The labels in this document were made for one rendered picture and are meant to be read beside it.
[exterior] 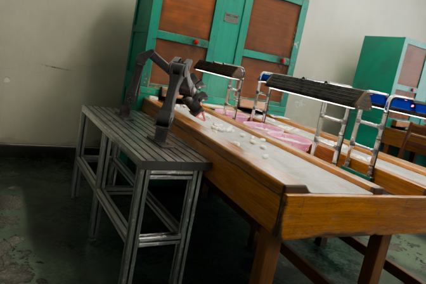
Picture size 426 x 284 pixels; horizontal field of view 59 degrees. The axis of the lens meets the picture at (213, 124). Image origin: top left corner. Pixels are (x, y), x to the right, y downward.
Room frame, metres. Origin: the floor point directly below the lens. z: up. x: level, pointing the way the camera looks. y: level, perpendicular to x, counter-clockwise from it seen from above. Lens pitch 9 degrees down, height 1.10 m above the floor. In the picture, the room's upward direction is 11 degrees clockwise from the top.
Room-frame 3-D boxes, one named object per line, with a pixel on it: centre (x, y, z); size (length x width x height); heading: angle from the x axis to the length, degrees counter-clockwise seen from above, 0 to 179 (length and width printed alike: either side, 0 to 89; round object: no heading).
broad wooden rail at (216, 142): (2.01, 0.09, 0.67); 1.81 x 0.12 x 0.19; 27
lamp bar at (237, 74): (2.52, 0.05, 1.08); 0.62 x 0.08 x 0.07; 27
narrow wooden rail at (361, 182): (2.18, -0.26, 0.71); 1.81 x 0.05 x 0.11; 27
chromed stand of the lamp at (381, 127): (1.86, -0.82, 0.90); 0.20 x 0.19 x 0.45; 27
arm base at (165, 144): (1.82, 0.24, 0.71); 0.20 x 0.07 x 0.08; 32
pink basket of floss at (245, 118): (2.79, -0.13, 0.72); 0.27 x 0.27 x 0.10
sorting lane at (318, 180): (2.10, -0.10, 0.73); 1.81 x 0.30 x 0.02; 27
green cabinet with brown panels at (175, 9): (3.32, 0.11, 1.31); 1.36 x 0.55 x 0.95; 117
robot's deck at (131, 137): (2.21, 0.19, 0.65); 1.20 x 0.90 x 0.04; 32
